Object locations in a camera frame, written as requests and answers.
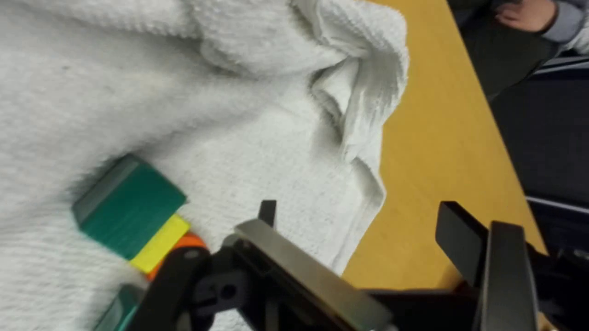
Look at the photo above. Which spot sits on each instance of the orange toy block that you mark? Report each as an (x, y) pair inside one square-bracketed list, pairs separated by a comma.
[(184, 246)]

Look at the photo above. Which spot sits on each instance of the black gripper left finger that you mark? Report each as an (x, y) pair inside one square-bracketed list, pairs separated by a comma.
[(288, 282)]

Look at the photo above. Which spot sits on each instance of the bystander bare hand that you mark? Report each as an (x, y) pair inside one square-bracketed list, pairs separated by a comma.
[(525, 14)]

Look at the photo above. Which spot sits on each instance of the yellow toy block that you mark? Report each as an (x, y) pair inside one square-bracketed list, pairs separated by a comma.
[(161, 246)]

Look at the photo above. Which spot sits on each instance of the white towel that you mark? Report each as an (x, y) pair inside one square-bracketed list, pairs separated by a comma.
[(214, 122)]

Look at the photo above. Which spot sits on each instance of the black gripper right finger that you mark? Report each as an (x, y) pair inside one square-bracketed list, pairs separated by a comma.
[(508, 277)]

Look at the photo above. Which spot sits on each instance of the green toy block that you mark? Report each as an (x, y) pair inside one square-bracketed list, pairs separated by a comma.
[(120, 310), (131, 213)]

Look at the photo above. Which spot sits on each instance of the grey sleeved forearm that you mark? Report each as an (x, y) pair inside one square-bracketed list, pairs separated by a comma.
[(571, 21)]

